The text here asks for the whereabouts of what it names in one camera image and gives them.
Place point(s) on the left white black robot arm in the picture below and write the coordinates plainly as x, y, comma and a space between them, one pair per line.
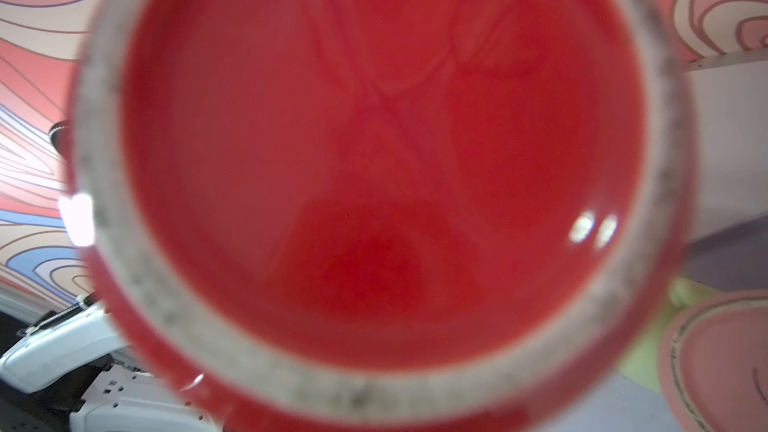
61, 374

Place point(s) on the pink patterned mug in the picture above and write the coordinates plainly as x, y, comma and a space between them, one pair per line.
712, 364

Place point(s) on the red mug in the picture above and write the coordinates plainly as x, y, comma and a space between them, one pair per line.
381, 215

